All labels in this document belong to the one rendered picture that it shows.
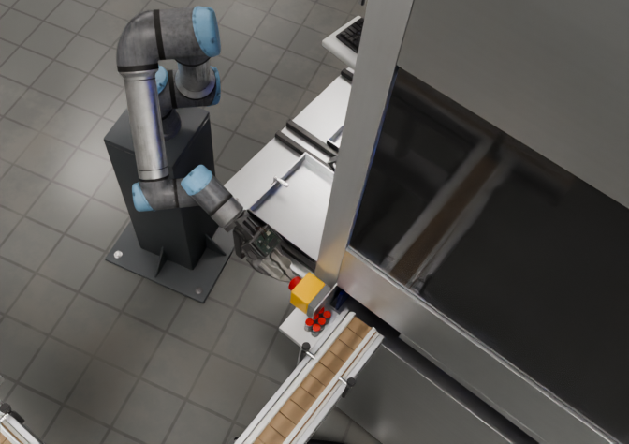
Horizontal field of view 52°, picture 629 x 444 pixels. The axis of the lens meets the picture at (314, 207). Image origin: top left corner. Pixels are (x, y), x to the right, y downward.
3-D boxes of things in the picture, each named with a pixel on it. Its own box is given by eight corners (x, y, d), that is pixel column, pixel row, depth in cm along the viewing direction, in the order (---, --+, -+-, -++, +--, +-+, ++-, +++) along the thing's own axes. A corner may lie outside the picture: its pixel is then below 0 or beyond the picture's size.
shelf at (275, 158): (468, 147, 203) (470, 143, 201) (337, 306, 172) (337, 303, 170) (347, 70, 215) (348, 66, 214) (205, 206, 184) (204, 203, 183)
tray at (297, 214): (395, 223, 184) (398, 217, 181) (342, 287, 173) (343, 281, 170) (304, 158, 193) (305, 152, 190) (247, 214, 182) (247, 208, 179)
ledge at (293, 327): (350, 326, 170) (351, 323, 168) (320, 363, 164) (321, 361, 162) (309, 294, 173) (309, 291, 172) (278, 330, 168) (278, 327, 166)
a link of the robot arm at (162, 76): (132, 91, 200) (124, 61, 188) (175, 87, 202) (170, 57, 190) (134, 122, 194) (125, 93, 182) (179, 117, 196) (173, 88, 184)
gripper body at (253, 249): (265, 261, 152) (229, 225, 150) (253, 266, 159) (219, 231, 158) (285, 240, 155) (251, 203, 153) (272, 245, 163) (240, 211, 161)
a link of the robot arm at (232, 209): (207, 219, 157) (229, 198, 161) (220, 232, 158) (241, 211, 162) (215, 213, 151) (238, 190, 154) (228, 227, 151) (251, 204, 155)
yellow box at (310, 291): (329, 299, 163) (331, 288, 156) (311, 319, 159) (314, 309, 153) (305, 281, 164) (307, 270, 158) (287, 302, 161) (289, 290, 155)
